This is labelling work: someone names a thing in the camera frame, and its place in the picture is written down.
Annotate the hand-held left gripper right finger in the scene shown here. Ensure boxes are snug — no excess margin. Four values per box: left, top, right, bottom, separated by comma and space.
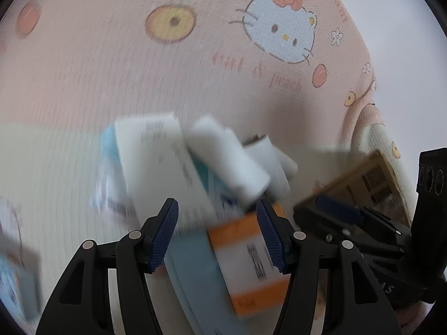
256, 199, 406, 335

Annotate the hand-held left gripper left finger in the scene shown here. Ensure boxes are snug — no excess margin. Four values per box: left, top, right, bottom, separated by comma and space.
37, 198, 180, 335

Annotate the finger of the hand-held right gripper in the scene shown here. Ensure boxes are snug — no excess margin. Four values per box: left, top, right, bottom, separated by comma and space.
293, 195, 413, 255

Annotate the orange white tissue pack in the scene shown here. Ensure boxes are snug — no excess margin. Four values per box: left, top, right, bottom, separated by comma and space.
206, 202, 297, 318

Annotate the brown cardboard box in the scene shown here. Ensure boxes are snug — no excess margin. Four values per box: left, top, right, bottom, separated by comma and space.
296, 150, 413, 228

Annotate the white paper roll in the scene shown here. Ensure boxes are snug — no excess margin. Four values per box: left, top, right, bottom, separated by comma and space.
242, 134, 299, 196
187, 114, 272, 207

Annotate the light blue booklet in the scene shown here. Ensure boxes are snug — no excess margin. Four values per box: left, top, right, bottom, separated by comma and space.
162, 228, 252, 335

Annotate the white spiral notebook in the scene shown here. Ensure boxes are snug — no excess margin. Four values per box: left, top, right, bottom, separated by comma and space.
113, 112, 217, 229

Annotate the blue white wet wipes pack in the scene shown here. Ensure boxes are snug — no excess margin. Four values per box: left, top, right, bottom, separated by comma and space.
91, 126, 140, 219

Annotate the pink cartoon printed mat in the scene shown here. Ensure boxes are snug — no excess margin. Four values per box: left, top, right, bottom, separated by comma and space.
0, 0, 420, 335

